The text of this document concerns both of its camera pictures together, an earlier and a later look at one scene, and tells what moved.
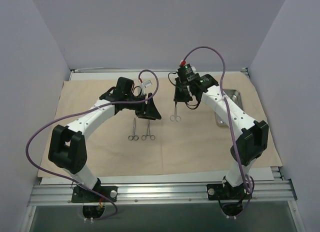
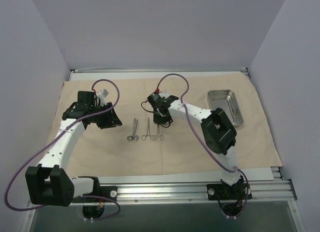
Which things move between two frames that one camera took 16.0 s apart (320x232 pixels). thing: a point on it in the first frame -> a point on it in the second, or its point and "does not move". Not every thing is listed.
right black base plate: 218,192 does not move
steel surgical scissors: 134,137 does not move
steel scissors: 175,117 -> 134,138
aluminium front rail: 274,190 does not move
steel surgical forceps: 152,137 does not move
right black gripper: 179,96 -> 160,116
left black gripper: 144,111 -> 108,116
